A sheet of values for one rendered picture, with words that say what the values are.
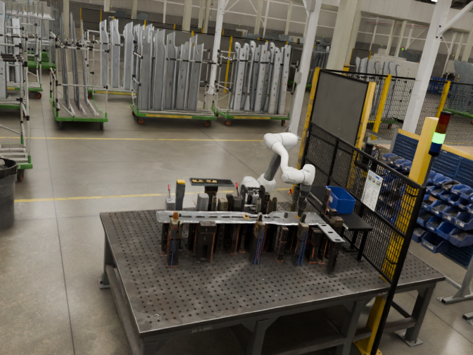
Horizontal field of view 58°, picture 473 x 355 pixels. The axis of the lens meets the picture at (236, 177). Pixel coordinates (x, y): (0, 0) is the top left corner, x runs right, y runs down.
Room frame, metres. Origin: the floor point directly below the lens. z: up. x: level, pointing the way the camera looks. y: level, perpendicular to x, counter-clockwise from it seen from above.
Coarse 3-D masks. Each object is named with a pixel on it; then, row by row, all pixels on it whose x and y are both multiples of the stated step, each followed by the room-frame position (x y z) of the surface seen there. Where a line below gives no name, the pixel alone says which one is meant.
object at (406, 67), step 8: (376, 56) 16.53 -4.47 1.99; (400, 64) 15.40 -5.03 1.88; (408, 64) 15.06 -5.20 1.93; (416, 64) 14.79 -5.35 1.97; (400, 72) 15.32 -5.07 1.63; (408, 72) 14.99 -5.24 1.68; (416, 72) 14.70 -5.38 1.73; (408, 80) 14.90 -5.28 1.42; (400, 88) 15.15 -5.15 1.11; (376, 96) 16.08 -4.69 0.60; (400, 96) 15.06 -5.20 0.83; (408, 96) 14.74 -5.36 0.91; (392, 104) 15.29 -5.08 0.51; (392, 112) 15.21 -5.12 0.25; (400, 112) 14.90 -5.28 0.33
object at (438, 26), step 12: (444, 0) 7.17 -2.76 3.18; (444, 12) 7.19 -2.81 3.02; (432, 24) 7.26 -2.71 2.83; (444, 24) 7.22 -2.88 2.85; (432, 36) 7.20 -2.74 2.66; (432, 48) 7.17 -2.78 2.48; (420, 60) 7.30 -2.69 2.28; (432, 60) 7.21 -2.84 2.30; (420, 72) 7.24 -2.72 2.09; (420, 84) 7.18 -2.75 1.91; (420, 96) 7.19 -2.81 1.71; (408, 108) 7.27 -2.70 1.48; (420, 108) 7.22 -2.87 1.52; (408, 120) 7.21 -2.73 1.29
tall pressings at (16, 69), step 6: (12, 18) 10.68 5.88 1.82; (6, 24) 10.66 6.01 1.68; (12, 24) 10.68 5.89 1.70; (18, 24) 10.74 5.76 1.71; (6, 30) 10.64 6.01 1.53; (12, 30) 10.68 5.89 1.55; (18, 30) 10.72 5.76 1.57; (6, 42) 10.57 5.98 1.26; (12, 42) 10.68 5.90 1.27; (18, 42) 10.69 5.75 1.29; (6, 48) 10.55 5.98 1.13; (12, 48) 10.67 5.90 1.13; (18, 48) 10.67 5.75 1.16; (6, 66) 10.50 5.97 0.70; (18, 66) 10.64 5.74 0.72; (6, 72) 10.49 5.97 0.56; (18, 72) 10.63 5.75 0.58; (18, 78) 10.61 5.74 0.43
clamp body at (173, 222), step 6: (174, 222) 2.72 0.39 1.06; (180, 222) 2.73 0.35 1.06; (174, 228) 2.70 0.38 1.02; (180, 228) 2.71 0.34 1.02; (174, 234) 2.70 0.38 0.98; (180, 234) 2.72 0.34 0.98; (174, 240) 2.71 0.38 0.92; (168, 246) 2.78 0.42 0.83; (174, 246) 2.71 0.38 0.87; (168, 252) 2.73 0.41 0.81; (174, 252) 2.72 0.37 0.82; (168, 258) 2.70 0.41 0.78; (174, 258) 2.72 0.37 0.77; (168, 264) 2.70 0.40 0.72; (174, 264) 2.71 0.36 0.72
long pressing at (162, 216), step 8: (160, 216) 2.90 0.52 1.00; (168, 216) 2.92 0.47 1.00; (192, 216) 2.98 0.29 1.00; (256, 216) 3.15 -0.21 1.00; (264, 216) 3.17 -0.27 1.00; (272, 216) 3.19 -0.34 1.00; (280, 216) 3.21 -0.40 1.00; (288, 216) 3.24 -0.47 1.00; (312, 216) 3.31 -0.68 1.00; (280, 224) 3.08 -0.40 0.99; (288, 224) 3.10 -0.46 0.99; (296, 224) 3.12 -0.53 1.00; (312, 224) 3.16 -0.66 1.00
